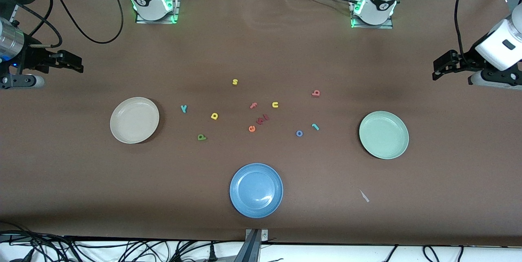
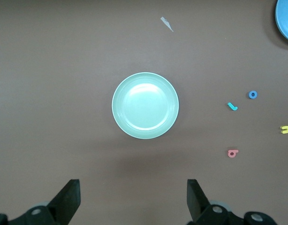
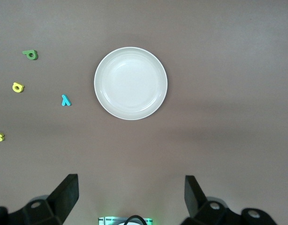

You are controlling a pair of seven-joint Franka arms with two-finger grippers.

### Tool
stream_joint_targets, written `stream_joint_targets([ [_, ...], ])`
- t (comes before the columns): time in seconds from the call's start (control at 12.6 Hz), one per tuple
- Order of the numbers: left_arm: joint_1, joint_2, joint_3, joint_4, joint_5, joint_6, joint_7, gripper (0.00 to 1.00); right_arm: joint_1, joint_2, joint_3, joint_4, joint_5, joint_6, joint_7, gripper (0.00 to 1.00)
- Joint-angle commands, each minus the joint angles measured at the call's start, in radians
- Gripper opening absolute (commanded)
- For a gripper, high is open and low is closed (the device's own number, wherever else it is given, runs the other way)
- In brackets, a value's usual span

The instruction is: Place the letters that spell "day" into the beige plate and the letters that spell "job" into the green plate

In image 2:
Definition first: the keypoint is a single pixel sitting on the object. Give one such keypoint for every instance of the light green plate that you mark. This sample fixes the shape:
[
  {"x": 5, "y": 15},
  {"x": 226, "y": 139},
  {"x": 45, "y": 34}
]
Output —
[{"x": 145, "y": 105}]

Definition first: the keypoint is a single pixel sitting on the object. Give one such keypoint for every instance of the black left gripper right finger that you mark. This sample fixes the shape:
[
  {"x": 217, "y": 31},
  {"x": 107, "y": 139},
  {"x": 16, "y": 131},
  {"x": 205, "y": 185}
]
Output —
[{"x": 198, "y": 206}]

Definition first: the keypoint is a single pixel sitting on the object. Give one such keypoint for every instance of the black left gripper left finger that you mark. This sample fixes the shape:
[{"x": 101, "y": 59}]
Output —
[{"x": 64, "y": 206}]

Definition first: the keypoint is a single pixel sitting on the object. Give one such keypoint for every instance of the brown table cover sheet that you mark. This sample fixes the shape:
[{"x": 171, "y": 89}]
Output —
[{"x": 64, "y": 70}]

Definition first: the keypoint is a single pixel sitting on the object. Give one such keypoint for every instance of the blue letter o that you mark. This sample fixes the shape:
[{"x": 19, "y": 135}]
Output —
[{"x": 249, "y": 94}]

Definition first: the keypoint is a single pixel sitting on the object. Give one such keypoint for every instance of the blue plate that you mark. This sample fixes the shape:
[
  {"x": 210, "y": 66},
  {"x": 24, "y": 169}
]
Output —
[{"x": 285, "y": 18}]

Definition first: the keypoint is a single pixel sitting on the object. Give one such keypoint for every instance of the teal letter l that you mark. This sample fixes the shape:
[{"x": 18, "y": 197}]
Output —
[{"x": 232, "y": 106}]

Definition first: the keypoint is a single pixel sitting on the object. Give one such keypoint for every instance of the white paper scrap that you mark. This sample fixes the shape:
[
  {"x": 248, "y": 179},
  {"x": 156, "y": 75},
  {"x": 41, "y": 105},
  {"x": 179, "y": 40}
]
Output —
[{"x": 166, "y": 23}]

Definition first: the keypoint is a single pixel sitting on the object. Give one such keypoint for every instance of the pink letter b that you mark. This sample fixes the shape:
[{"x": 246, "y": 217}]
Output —
[{"x": 236, "y": 151}]

